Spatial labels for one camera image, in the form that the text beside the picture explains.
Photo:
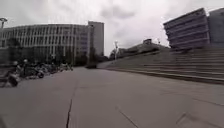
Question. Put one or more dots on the thin pole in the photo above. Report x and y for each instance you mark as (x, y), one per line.
(116, 50)

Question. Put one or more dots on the low dark building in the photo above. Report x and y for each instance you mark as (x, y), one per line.
(143, 47)

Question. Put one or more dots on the large pale curved building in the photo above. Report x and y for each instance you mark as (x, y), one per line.
(50, 38)

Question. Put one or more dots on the wide grey stone steps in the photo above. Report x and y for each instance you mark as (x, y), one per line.
(186, 63)

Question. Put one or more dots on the row of dark trees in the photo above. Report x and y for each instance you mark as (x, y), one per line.
(33, 56)

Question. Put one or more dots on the grey-blue building with bands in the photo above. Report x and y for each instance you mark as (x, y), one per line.
(188, 30)

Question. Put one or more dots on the row of parked scooters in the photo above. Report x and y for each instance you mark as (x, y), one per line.
(28, 71)

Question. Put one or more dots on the street lamp pole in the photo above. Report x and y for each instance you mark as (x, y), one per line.
(2, 21)

